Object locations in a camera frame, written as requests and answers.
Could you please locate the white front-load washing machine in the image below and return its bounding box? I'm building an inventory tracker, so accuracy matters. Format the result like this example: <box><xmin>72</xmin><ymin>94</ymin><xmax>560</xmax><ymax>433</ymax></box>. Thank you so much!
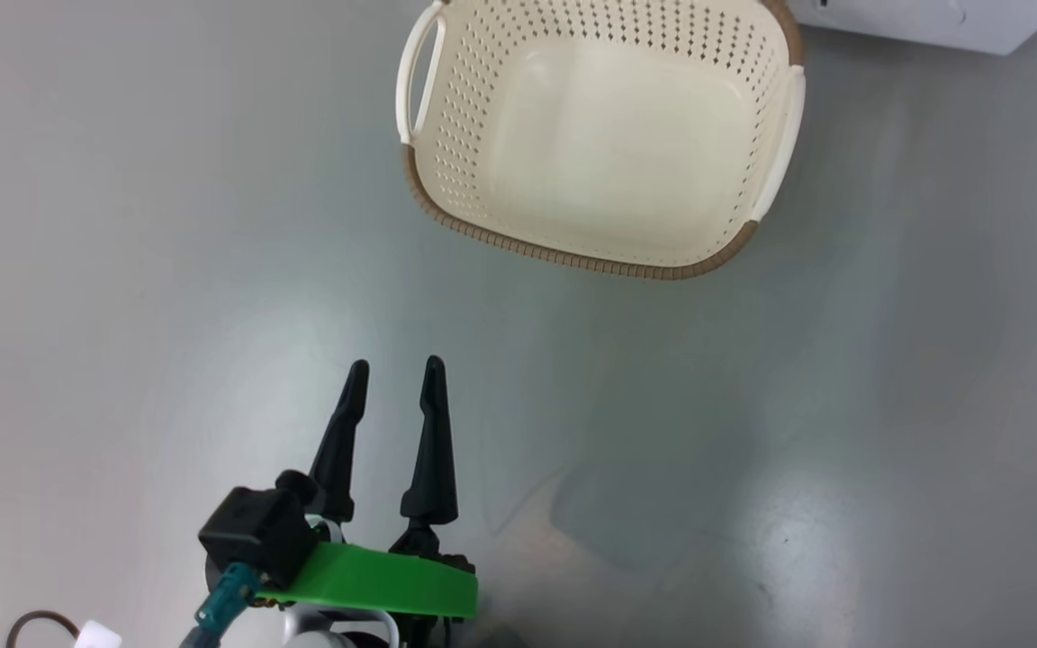
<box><xmin>787</xmin><ymin>0</ymin><xmax>1037</xmax><ymax>57</ymax></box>

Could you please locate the teal cable connector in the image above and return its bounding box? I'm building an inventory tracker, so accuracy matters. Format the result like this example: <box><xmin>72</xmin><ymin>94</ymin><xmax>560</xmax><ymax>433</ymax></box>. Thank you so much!
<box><xmin>181</xmin><ymin>562</ymin><xmax>264</xmax><ymax>648</ymax></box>

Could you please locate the cream laundry basket brown rim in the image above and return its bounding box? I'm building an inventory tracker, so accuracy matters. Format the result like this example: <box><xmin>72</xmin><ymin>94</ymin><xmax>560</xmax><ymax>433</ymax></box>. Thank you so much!
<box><xmin>395</xmin><ymin>0</ymin><xmax>807</xmax><ymax>281</ymax></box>

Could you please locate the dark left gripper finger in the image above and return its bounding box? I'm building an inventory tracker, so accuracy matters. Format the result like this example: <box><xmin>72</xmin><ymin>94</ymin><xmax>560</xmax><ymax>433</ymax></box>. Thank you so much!
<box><xmin>307</xmin><ymin>360</ymin><xmax>372</xmax><ymax>525</ymax></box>
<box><xmin>400</xmin><ymin>355</ymin><xmax>461</xmax><ymax>529</ymax></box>

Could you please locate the dark brown cable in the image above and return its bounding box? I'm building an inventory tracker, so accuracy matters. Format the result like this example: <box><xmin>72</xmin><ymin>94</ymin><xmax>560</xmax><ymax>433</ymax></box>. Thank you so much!
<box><xmin>5</xmin><ymin>610</ymin><xmax>81</xmax><ymax>648</ymax></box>

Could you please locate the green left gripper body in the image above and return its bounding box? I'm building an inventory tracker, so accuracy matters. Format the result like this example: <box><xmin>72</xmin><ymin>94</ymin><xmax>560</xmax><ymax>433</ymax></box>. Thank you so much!
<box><xmin>253</xmin><ymin>525</ymin><xmax>481</xmax><ymax>648</ymax></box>

